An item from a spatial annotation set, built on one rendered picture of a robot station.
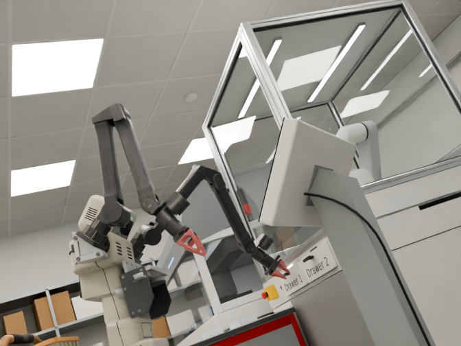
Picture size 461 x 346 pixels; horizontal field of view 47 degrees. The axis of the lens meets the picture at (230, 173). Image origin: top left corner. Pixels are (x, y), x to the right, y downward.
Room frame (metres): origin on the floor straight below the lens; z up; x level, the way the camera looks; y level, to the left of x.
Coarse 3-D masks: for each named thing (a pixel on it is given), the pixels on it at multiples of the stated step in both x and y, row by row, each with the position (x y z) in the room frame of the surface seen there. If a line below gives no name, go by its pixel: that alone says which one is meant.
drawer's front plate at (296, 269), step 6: (294, 264) 2.55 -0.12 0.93; (300, 264) 2.51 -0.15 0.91; (294, 270) 2.57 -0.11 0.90; (300, 270) 2.51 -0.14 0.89; (288, 276) 2.66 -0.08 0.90; (294, 276) 2.60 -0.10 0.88; (300, 276) 2.53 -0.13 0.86; (282, 282) 2.76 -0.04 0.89; (288, 282) 2.69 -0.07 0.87; (300, 282) 2.56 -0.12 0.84; (306, 282) 2.51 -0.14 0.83; (288, 288) 2.72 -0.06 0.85; (294, 288) 2.65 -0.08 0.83; (288, 294) 2.74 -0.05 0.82
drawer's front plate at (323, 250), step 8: (320, 248) 2.25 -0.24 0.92; (328, 248) 2.22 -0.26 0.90; (320, 256) 2.28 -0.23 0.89; (328, 256) 2.22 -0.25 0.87; (304, 264) 2.45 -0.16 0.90; (312, 264) 2.38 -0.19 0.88; (336, 264) 2.22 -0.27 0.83; (312, 272) 2.41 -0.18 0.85; (320, 272) 2.34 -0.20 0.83; (328, 272) 2.30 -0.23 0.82; (312, 280) 2.44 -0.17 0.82
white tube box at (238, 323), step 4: (248, 316) 2.77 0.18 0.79; (252, 316) 2.79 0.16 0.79; (256, 316) 2.81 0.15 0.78; (236, 320) 2.73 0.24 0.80; (240, 320) 2.73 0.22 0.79; (244, 320) 2.75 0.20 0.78; (248, 320) 2.77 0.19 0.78; (252, 320) 2.79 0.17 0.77; (228, 324) 2.78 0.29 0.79; (232, 324) 2.76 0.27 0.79; (236, 324) 2.74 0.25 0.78; (240, 324) 2.73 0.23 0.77; (244, 324) 2.74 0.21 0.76; (232, 328) 2.77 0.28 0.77
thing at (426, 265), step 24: (432, 240) 2.28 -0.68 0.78; (456, 240) 2.32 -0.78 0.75; (408, 264) 2.23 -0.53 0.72; (432, 264) 2.26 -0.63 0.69; (456, 264) 2.30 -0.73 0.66; (312, 288) 2.51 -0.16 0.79; (336, 288) 2.30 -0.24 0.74; (432, 288) 2.25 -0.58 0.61; (456, 288) 2.28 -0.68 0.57; (312, 312) 2.61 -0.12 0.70; (336, 312) 2.39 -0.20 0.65; (360, 312) 2.20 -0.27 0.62; (432, 312) 2.23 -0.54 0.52; (456, 312) 2.26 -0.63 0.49; (312, 336) 2.71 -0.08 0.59; (336, 336) 2.48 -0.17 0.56; (360, 336) 2.28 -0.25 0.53; (432, 336) 2.21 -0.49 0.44; (456, 336) 2.25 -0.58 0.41
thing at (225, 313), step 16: (192, 192) 3.35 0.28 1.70; (208, 192) 3.39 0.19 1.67; (192, 208) 3.34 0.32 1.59; (208, 208) 3.38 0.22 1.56; (192, 224) 3.33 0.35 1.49; (208, 224) 3.36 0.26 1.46; (224, 224) 3.40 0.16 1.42; (208, 240) 3.35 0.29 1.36; (176, 256) 3.71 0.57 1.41; (208, 272) 3.33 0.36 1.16; (208, 288) 3.32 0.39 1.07; (224, 304) 3.34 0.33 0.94; (240, 304) 3.37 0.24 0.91; (256, 304) 3.41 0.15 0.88; (224, 320) 3.33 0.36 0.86; (192, 336) 4.08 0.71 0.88
